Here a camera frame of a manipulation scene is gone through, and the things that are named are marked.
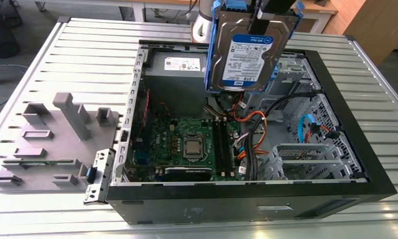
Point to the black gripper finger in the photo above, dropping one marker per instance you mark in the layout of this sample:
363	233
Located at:
259	25

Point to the hard disk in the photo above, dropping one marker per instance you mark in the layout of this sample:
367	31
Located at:
250	59

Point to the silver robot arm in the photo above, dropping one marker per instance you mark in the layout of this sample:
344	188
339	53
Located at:
200	30

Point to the silver disk bay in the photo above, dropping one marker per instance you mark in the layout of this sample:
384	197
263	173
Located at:
312	161

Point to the silver optical drive cage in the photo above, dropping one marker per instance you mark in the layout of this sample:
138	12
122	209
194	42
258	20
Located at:
292	84

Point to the wooden cabinet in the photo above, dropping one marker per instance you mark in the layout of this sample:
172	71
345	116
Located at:
375	25

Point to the grey power supply unit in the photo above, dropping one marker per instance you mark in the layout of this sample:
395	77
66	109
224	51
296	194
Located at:
172	94

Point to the CPU socket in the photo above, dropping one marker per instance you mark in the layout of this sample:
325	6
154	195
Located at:
194	137

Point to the green motherboard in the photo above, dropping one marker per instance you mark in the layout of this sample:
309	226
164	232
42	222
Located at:
166	129

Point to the silver CPU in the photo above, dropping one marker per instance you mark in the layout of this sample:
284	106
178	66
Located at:
194	147

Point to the black graphics card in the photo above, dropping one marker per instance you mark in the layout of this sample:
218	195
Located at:
186	173

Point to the black PC case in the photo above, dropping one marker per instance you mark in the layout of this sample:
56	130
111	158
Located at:
219	204

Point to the black round bin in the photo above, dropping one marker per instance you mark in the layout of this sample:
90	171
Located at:
4	44

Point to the grey parts rack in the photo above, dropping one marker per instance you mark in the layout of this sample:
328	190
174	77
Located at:
63	149

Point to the green RAM stick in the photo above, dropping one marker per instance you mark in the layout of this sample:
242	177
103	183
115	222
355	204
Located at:
36	162

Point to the metal expansion slot bracket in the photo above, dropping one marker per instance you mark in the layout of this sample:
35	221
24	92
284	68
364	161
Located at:
102	159

